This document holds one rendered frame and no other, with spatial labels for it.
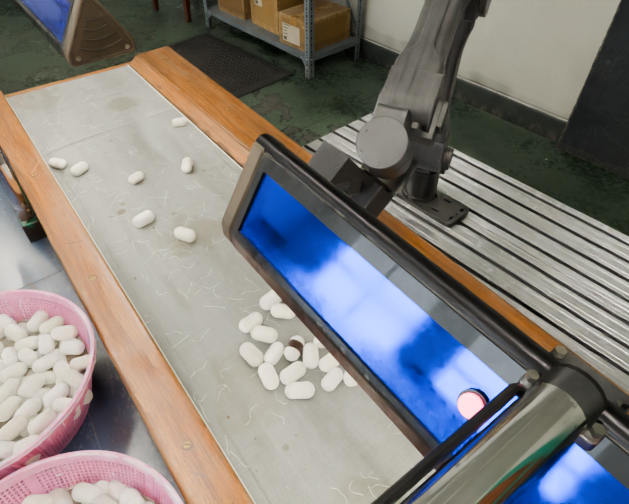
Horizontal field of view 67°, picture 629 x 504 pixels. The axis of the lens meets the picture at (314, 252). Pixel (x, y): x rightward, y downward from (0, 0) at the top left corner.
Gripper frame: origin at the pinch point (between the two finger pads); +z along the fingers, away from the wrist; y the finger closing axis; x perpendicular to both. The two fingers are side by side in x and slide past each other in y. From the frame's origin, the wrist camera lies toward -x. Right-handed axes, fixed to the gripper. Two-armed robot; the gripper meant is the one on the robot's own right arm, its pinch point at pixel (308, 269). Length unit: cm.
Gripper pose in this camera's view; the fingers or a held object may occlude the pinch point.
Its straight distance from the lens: 63.4
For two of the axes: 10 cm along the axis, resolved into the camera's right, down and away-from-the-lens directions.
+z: -6.1, 7.8, 1.3
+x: 5.2, 2.6, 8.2
